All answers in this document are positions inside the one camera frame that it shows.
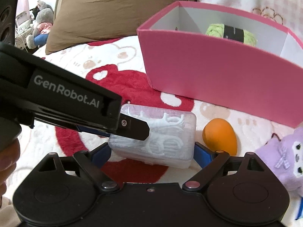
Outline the grey plush doll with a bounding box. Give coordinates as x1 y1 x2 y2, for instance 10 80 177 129
26 0 54 49

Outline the cluttered side table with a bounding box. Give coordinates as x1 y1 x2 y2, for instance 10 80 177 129
15 11 34 50

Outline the person's left hand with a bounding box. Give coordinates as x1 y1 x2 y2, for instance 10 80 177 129
0 138 20 201

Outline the orange makeup sponge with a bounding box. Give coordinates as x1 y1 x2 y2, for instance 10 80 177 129
202 118 238 156

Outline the white blue tissue pack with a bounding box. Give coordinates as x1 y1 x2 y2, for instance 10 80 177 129
295 201 303 220

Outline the clear floss pick box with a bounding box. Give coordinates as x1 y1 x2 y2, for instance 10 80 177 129
108 104 196 169

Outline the green yarn ball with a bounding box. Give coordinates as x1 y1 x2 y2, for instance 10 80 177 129
205 24 257 47

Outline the pink cardboard box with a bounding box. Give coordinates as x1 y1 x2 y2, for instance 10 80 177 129
137 1 302 128

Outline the brown pillow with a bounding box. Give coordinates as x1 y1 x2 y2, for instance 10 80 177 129
45 0 196 55

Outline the purple plush toy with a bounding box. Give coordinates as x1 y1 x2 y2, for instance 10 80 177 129
255 127 303 196

